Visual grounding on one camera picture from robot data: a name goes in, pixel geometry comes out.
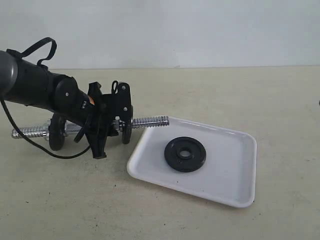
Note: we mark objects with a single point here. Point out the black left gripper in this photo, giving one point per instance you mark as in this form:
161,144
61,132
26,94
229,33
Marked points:
102,117

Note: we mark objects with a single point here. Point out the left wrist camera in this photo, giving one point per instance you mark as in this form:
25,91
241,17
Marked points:
121,102

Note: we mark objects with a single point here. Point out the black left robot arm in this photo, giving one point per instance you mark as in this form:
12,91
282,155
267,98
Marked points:
28,84

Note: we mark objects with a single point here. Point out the chrome threaded dumbbell bar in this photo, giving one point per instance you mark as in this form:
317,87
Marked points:
42,131

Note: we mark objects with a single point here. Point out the white rectangular tray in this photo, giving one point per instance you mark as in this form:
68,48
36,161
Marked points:
227,176

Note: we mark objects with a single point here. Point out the black weight plate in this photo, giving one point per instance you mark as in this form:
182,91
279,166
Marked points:
126,133
57,132
192,160

